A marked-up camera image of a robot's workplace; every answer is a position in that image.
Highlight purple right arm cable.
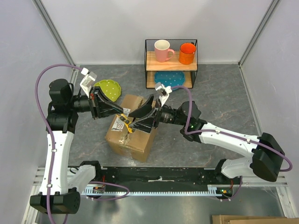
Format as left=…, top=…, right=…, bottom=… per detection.
left=171, top=85, right=293, bottom=172

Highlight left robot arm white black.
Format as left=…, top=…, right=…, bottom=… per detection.
left=30, top=79, right=123, bottom=215

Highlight brown cardboard express box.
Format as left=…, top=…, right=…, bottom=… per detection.
left=104, top=94, right=158, bottom=163

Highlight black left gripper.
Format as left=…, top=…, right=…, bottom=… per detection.
left=68, top=86, right=123, bottom=119

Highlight black wire wooden shelf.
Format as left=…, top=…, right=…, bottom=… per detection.
left=144, top=39, right=198, bottom=89

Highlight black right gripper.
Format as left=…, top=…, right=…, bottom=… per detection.
left=128, top=94, right=186, bottom=134

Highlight pink mug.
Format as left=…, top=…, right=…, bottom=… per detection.
left=154, top=40, right=175, bottom=63

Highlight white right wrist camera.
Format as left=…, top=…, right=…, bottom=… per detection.
left=155, top=82, right=172, bottom=106

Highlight orange mug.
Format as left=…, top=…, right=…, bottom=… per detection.
left=179, top=43, right=197, bottom=65

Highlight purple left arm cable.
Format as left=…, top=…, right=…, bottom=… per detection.
left=35, top=63, right=86, bottom=224

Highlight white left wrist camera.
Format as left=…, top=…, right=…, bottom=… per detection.
left=80, top=70, right=97, bottom=97

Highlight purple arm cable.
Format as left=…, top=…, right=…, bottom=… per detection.
left=35, top=63, right=86, bottom=224
left=171, top=85, right=293, bottom=172

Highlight cardboard sheet corner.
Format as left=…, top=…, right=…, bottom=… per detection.
left=212, top=215, right=299, bottom=224

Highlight yellow utility knife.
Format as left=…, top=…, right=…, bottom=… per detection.
left=116, top=113, right=134, bottom=133

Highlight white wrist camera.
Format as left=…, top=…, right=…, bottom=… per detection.
left=80, top=70, right=97, bottom=97
left=155, top=82, right=172, bottom=106

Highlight blue dotted plate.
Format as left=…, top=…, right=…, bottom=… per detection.
left=154, top=71, right=185, bottom=87

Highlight green dotted plate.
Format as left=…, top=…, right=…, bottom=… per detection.
left=94, top=79, right=121, bottom=102

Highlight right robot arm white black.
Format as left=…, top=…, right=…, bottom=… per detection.
left=129, top=95, right=285, bottom=184

